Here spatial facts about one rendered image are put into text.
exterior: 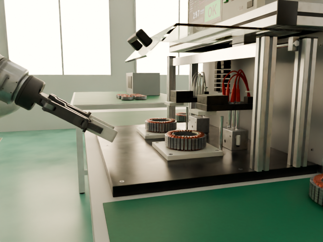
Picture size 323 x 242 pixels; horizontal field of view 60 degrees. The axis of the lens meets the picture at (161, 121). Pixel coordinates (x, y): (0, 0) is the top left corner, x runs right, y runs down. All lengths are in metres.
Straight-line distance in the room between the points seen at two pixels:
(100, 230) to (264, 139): 0.38
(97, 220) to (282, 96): 0.57
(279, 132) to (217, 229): 0.45
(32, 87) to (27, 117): 4.88
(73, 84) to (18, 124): 1.19
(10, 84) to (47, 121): 4.85
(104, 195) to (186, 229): 0.19
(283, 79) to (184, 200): 0.45
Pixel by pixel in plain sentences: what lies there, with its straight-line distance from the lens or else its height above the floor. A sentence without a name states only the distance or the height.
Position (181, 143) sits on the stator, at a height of 0.80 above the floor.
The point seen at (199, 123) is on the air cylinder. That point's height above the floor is 0.81.
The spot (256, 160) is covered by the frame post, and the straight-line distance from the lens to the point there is 0.64.
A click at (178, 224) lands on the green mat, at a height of 0.75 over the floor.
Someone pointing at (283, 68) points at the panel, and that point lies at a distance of 0.82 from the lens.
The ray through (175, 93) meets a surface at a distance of 0.97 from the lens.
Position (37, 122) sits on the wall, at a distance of 5.53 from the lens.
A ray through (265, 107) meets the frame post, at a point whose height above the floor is 0.91.
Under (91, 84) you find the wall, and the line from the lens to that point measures 5.42.
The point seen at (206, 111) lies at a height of 0.88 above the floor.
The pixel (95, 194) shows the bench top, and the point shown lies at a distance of 0.57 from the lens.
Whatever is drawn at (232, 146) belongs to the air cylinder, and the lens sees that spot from 0.79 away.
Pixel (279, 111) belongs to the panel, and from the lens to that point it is 0.83.
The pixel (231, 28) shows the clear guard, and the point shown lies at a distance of 0.57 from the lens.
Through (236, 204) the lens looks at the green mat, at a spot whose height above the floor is 0.75.
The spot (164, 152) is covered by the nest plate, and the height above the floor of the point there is 0.78.
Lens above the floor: 0.97
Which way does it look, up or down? 9 degrees down
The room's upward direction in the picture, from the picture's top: straight up
